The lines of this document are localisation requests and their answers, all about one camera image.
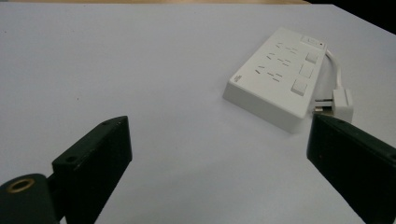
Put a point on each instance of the white power strip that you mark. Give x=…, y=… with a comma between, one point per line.
x=280, y=81

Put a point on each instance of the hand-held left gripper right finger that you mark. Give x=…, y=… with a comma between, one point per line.
x=351, y=161

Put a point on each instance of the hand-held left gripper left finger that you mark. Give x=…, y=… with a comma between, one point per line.
x=93, y=161

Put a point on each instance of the white power plug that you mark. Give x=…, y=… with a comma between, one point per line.
x=341, y=104

